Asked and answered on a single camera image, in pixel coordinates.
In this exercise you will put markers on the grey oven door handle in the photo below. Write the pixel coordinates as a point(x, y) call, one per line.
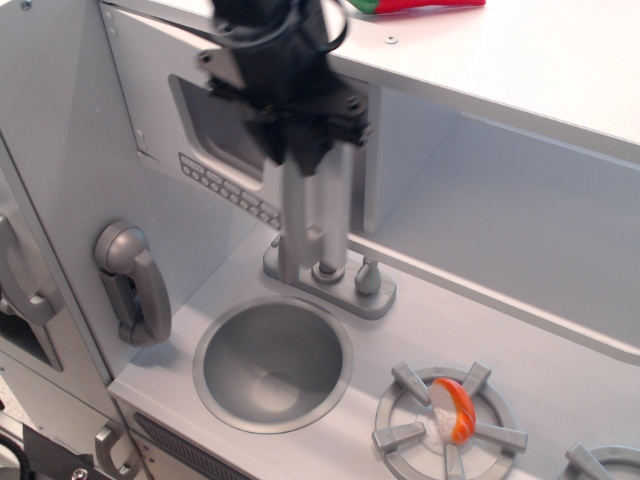
point(114, 453)

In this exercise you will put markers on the red toy chili pepper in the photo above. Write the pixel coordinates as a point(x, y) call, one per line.
point(379, 7)

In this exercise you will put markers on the dark oven vent grille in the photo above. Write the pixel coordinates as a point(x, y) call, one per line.
point(189, 454)

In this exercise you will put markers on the grey stove burner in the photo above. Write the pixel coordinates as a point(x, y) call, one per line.
point(407, 439)
point(603, 462)

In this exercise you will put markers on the grey right stove burner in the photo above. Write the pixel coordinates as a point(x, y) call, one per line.
point(603, 462)

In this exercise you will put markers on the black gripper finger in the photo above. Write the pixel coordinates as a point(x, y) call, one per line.
point(268, 128)
point(312, 143)

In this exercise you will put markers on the black bracket with screw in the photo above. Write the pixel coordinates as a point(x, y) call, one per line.
point(37, 457)

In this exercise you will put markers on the grey left stove burner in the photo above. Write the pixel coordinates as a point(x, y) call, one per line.
point(407, 439)

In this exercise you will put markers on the salmon nigiri sushi toy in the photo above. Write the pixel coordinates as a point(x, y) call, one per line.
point(454, 410)

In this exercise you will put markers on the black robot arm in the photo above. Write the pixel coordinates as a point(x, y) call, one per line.
point(269, 10)

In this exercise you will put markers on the grey fridge door handle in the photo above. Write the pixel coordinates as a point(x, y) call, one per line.
point(26, 282)

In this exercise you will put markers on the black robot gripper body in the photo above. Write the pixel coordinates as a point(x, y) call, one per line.
point(283, 65)

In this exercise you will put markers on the grey toy microwave door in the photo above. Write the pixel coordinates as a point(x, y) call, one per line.
point(190, 132)

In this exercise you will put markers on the grey toy wall phone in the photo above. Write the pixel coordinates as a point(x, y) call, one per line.
point(134, 285)

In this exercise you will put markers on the round steel sink bowl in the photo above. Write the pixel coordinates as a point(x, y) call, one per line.
point(273, 365)

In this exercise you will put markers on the grey toy faucet set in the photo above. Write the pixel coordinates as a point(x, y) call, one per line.
point(358, 287)

